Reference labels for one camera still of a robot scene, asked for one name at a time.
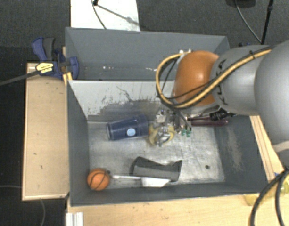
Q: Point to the white plastic scoop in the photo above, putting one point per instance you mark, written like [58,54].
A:
[153,182]

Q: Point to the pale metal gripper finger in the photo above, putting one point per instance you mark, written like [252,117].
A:
[168,136]
[160,140]

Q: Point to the black cylinder on white bracket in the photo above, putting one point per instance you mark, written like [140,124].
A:
[219,115]

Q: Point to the grey metal bin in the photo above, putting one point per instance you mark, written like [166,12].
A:
[125,55]

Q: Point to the orange ball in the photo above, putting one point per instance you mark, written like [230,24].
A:
[98,179]

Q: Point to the dark grey cloth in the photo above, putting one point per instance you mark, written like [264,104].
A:
[156,169]

